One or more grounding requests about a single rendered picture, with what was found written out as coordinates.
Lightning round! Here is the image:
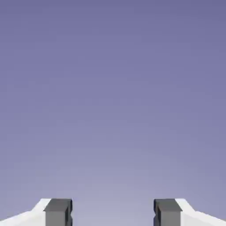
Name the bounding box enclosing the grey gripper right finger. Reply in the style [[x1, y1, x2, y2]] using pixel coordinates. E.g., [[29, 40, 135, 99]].
[[153, 198, 226, 226]]

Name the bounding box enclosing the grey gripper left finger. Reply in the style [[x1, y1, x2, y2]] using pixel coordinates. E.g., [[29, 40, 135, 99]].
[[0, 198, 73, 226]]

